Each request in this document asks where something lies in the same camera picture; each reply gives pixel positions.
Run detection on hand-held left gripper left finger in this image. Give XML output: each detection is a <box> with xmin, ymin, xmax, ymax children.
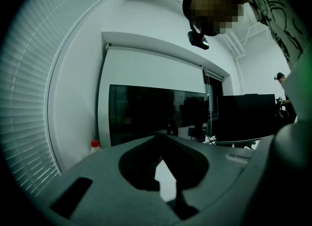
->
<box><xmin>118</xmin><ymin>135</ymin><xmax>162</xmax><ymax>192</ymax></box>

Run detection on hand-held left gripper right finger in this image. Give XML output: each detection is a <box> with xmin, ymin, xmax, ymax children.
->
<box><xmin>164</xmin><ymin>135</ymin><xmax>210</xmax><ymax>221</ymax></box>

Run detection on white bottle with red cap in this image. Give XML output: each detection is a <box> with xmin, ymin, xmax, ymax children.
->
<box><xmin>90</xmin><ymin>140</ymin><xmax>102</xmax><ymax>155</ymax></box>

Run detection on large black monitor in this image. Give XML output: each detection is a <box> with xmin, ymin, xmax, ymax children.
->
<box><xmin>108</xmin><ymin>84</ymin><xmax>211</xmax><ymax>147</ymax></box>

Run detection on small black monitor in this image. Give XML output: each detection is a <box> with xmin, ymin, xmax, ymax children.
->
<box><xmin>215</xmin><ymin>93</ymin><xmax>276</xmax><ymax>143</ymax></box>

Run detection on narrow white roller blind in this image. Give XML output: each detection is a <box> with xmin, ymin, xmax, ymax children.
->
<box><xmin>203</xmin><ymin>68</ymin><xmax>224</xmax><ymax>80</ymax></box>

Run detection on white slatted window blinds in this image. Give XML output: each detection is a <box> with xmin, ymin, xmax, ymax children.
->
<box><xmin>0</xmin><ymin>0</ymin><xmax>122</xmax><ymax>198</ymax></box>

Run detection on white ceiling pipes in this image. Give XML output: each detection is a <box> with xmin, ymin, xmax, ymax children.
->
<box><xmin>220</xmin><ymin>21</ymin><xmax>270</xmax><ymax>59</ymax></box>

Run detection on person's head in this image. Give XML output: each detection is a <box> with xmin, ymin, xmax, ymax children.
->
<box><xmin>182</xmin><ymin>0</ymin><xmax>254</xmax><ymax>37</ymax></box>

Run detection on white patterned shirt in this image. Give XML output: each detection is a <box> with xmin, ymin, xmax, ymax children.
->
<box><xmin>219</xmin><ymin>0</ymin><xmax>308</xmax><ymax>71</ymax></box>

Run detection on black cables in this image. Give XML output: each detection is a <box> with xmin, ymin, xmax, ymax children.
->
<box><xmin>204</xmin><ymin>134</ymin><xmax>217</xmax><ymax>145</ymax></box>

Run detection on black head-mounted camera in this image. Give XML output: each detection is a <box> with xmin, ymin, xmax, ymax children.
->
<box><xmin>187</xmin><ymin>30</ymin><xmax>210</xmax><ymax>50</ymax></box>

